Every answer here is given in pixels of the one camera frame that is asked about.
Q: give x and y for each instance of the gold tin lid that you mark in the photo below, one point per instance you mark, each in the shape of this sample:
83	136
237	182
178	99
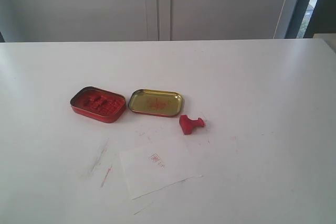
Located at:
156	102

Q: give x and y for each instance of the red ink pad tin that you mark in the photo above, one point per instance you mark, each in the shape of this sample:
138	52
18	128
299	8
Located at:
98	104

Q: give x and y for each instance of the white paper sheet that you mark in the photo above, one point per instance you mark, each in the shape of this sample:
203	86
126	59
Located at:
154	166

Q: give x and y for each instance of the red stamp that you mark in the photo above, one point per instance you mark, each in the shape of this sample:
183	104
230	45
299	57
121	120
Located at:
187	125

